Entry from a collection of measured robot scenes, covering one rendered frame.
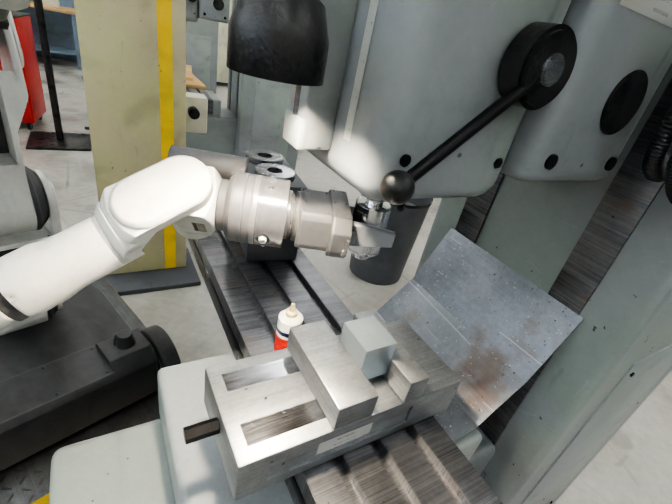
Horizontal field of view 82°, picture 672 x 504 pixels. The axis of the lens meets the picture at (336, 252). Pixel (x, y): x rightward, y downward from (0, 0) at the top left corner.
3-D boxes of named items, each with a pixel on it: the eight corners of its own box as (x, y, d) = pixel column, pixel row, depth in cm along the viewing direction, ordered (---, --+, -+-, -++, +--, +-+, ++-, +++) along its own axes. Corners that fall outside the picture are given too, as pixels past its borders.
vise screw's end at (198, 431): (185, 447, 46) (185, 437, 45) (182, 434, 47) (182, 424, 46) (219, 435, 48) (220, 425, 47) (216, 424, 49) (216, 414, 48)
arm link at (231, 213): (248, 230, 44) (143, 215, 42) (250, 255, 54) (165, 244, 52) (262, 143, 47) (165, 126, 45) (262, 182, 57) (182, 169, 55)
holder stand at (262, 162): (245, 262, 88) (253, 179, 78) (230, 218, 105) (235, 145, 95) (296, 260, 93) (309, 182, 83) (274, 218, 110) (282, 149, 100)
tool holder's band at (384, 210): (396, 213, 51) (398, 206, 50) (376, 220, 48) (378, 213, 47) (369, 199, 53) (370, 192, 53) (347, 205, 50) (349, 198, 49)
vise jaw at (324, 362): (333, 431, 47) (339, 410, 45) (285, 346, 58) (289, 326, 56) (372, 415, 51) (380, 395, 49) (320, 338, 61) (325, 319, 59)
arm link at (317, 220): (358, 212, 44) (250, 195, 42) (340, 281, 48) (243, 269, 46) (347, 174, 54) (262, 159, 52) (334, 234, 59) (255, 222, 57)
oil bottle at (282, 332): (278, 365, 64) (286, 313, 58) (269, 348, 67) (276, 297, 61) (300, 359, 66) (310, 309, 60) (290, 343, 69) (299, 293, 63)
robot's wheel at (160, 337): (137, 365, 125) (133, 318, 116) (152, 358, 129) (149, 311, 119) (168, 406, 115) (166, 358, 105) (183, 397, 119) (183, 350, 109)
